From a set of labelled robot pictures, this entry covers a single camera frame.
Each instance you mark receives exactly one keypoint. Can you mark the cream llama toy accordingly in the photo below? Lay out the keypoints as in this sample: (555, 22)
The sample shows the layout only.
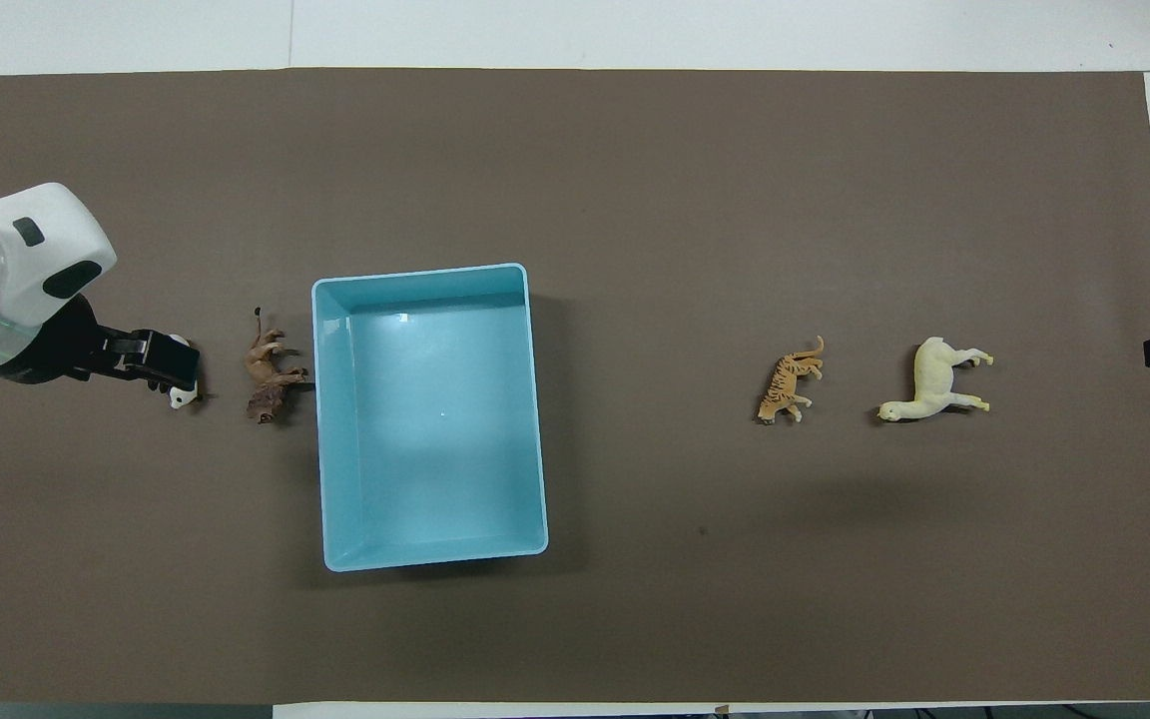
(934, 384)

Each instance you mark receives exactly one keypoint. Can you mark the black white panda toy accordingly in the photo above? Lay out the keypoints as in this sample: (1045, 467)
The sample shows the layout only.
(182, 398)

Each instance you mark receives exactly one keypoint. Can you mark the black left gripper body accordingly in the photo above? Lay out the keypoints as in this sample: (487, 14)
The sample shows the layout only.
(51, 350)

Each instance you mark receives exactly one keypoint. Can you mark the brown lion toy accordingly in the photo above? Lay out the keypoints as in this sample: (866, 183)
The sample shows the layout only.
(266, 377)

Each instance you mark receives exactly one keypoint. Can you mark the orange striped tiger toy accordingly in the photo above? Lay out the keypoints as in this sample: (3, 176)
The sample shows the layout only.
(787, 384)

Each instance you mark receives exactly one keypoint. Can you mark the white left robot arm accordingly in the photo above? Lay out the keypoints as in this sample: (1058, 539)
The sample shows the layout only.
(6, 260)

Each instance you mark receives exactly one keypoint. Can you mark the brown table mat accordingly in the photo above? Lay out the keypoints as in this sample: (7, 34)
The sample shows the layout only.
(695, 200)

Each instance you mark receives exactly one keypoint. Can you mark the light blue storage box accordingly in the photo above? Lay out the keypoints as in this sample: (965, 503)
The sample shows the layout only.
(435, 419)

